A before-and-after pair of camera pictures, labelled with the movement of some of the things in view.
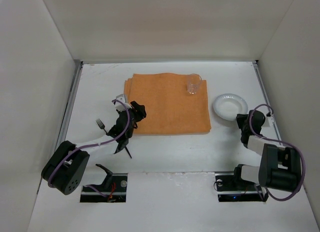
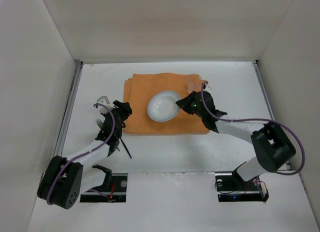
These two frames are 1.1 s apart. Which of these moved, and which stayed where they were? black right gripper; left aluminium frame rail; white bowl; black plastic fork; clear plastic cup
Moved: black right gripper; white bowl
Stayed: black plastic fork; left aluminium frame rail; clear plastic cup
